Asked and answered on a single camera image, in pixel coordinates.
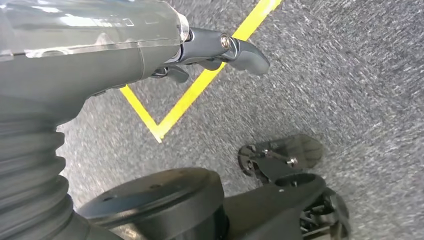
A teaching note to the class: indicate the yellow floor tape square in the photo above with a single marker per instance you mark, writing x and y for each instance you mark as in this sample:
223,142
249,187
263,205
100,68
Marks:
185,99

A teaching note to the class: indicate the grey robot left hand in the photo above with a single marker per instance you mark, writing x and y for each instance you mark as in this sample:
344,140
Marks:
66,66

